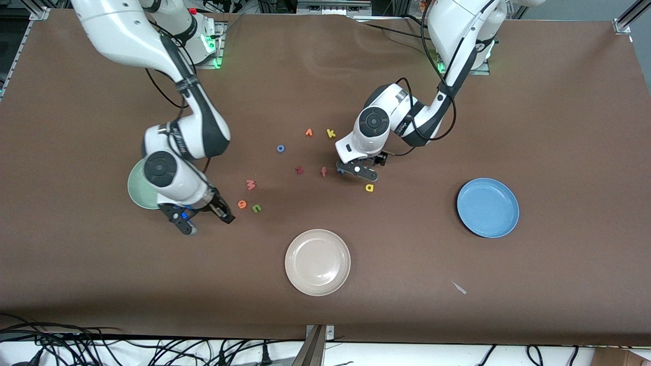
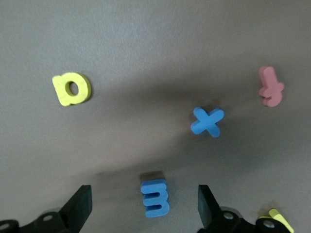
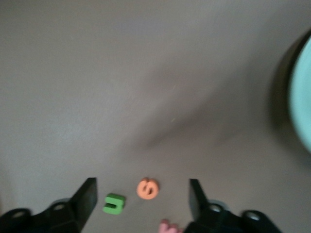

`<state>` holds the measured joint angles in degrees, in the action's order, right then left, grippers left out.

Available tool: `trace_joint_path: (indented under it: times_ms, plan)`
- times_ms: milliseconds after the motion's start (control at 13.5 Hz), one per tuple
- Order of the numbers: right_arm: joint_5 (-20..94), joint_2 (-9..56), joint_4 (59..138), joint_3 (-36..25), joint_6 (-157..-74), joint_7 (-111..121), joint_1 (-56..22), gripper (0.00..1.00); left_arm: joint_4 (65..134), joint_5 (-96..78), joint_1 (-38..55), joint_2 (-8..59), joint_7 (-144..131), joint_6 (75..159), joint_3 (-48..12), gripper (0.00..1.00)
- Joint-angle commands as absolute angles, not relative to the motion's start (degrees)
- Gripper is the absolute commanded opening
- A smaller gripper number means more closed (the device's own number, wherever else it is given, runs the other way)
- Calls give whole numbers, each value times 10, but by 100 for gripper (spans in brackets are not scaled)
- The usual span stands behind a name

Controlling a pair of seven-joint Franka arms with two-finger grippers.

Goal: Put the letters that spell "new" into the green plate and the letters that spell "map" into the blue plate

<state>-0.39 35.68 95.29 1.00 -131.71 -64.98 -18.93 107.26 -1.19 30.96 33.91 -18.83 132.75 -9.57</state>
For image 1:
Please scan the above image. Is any green plate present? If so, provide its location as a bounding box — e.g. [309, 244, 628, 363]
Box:
[127, 158, 163, 210]

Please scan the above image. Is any beige plate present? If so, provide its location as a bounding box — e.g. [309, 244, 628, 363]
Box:
[285, 229, 351, 297]

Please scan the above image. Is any blue plate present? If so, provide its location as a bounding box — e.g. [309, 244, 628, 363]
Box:
[456, 177, 520, 238]

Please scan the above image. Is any white power strip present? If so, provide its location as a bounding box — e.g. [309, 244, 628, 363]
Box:
[297, 0, 372, 15]

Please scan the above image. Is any cardboard box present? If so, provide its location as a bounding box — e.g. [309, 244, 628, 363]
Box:
[593, 347, 651, 366]

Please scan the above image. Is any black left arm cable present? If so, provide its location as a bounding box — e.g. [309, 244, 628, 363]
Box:
[384, 0, 501, 157]

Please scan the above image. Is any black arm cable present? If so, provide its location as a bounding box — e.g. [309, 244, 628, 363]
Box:
[145, 66, 214, 176]
[384, 0, 501, 157]

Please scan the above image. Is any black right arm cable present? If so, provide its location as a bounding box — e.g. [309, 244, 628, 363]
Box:
[145, 66, 214, 176]

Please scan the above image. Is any black cable on table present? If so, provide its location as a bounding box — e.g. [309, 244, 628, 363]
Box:
[356, 19, 438, 44]

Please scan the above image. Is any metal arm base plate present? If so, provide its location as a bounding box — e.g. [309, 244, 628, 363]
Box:
[196, 20, 224, 69]
[437, 60, 491, 76]

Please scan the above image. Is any black cable tangle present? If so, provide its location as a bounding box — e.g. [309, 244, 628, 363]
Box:
[0, 313, 306, 366]

